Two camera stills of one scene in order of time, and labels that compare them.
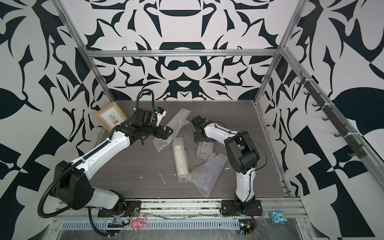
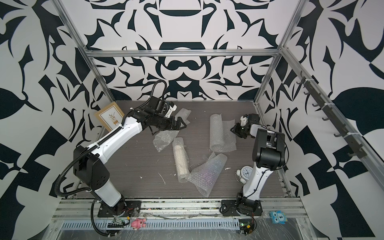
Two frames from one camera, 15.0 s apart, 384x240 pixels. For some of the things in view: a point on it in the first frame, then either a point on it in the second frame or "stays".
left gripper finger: x=165 y=132 to x=180 y=124
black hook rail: x=358 y=151 stays
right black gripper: x=196 y=137 to x=236 y=131
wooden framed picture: x=111 y=116 stays
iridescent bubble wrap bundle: x=204 y=176 stays
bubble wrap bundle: x=178 y=121 stays
